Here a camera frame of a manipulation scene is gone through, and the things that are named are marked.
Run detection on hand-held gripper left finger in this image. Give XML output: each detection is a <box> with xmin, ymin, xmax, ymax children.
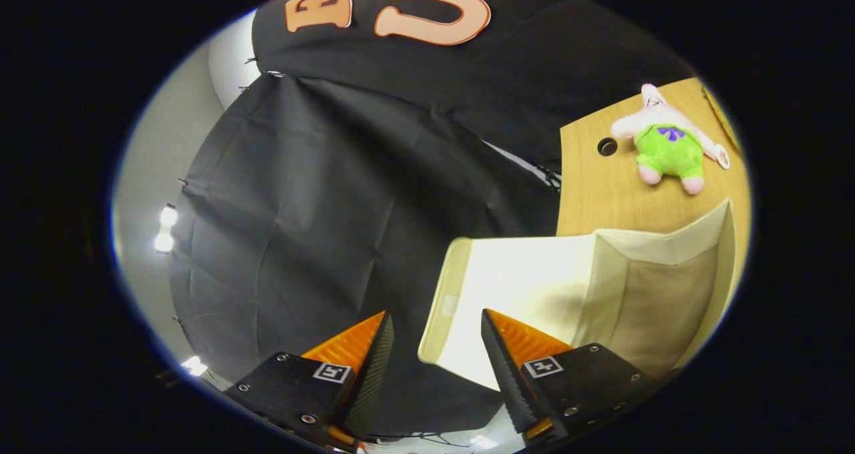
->
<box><xmin>224</xmin><ymin>310</ymin><xmax>395</xmax><ymax>451</ymax></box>

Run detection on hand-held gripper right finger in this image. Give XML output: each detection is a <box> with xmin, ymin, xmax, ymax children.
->
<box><xmin>481</xmin><ymin>308</ymin><xmax>669</xmax><ymax>448</ymax></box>

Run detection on cream fabric storage box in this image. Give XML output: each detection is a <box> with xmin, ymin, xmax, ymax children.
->
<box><xmin>417</xmin><ymin>197</ymin><xmax>739</xmax><ymax>391</ymax></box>

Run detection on pink star plush toy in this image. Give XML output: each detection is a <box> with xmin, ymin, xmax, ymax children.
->
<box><xmin>609</xmin><ymin>83</ymin><xmax>731</xmax><ymax>196</ymax></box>

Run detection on row of small cloth clips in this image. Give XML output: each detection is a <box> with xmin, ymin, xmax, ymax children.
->
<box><xmin>170</xmin><ymin>53</ymin><xmax>281</xmax><ymax>324</ymax></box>

